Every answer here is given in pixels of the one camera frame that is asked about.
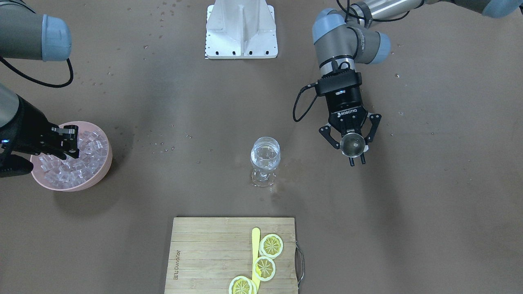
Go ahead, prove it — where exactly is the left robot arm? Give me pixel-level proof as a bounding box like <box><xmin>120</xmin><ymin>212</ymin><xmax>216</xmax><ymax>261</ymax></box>
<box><xmin>298</xmin><ymin>0</ymin><xmax>522</xmax><ymax>161</ymax></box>

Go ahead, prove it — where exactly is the bamboo cutting board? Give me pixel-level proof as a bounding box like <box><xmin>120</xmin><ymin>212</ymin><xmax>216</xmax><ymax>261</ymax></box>
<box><xmin>164</xmin><ymin>217</ymin><xmax>304</xmax><ymax>294</ymax></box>

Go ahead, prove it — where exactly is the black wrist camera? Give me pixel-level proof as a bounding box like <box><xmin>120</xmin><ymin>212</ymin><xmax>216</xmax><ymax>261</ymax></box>
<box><xmin>0</xmin><ymin>139</ymin><xmax>34</xmax><ymax>178</ymax></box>
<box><xmin>314</xmin><ymin>68</ymin><xmax>362</xmax><ymax>97</ymax></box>

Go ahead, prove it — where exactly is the lemon slice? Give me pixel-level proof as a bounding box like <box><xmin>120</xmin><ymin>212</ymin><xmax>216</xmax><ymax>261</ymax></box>
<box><xmin>228</xmin><ymin>276</ymin><xmax>257</xmax><ymax>294</ymax></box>
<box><xmin>253</xmin><ymin>256</ymin><xmax>276</xmax><ymax>282</ymax></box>
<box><xmin>259</xmin><ymin>233</ymin><xmax>284</xmax><ymax>259</ymax></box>

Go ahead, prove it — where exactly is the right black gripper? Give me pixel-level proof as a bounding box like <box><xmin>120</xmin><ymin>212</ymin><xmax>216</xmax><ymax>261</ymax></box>
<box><xmin>8</xmin><ymin>96</ymin><xmax>80</xmax><ymax>160</ymax></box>

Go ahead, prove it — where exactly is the yellow plastic knife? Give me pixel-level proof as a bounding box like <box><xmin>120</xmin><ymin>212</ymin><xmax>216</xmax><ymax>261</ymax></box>
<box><xmin>251</xmin><ymin>227</ymin><xmax>260</xmax><ymax>293</ymax></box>

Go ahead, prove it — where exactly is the clear wine glass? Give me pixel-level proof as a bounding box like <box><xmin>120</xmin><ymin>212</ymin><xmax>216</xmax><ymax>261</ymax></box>
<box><xmin>250</xmin><ymin>136</ymin><xmax>282</xmax><ymax>187</ymax></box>

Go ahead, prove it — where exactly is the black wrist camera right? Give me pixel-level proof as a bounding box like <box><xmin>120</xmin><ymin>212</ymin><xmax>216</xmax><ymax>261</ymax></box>
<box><xmin>0</xmin><ymin>139</ymin><xmax>34</xmax><ymax>178</ymax></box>

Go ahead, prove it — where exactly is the steel jigger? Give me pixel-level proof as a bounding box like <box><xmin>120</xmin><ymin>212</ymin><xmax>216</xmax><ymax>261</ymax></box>
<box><xmin>340</xmin><ymin>132</ymin><xmax>367</xmax><ymax>158</ymax></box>

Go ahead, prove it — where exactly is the lemon slice middle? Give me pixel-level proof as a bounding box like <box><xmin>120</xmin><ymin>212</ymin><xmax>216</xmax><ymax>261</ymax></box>
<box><xmin>253</xmin><ymin>256</ymin><xmax>276</xmax><ymax>282</ymax></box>

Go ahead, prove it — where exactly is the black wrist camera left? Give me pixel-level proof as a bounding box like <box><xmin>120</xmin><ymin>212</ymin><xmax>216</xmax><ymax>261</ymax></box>
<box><xmin>314</xmin><ymin>68</ymin><xmax>362</xmax><ymax>97</ymax></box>

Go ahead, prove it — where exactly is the pink bowl of ice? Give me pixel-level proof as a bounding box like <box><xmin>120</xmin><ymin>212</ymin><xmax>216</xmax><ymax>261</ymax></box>
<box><xmin>30</xmin><ymin>121</ymin><xmax>113</xmax><ymax>192</ymax></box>

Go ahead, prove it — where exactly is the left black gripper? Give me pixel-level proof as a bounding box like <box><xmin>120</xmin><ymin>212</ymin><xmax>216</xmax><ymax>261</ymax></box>
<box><xmin>319</xmin><ymin>88</ymin><xmax>382</xmax><ymax>149</ymax></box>

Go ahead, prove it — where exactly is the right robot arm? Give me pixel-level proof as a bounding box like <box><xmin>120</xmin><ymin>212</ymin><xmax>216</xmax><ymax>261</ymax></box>
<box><xmin>0</xmin><ymin>0</ymin><xmax>80</xmax><ymax>162</ymax></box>

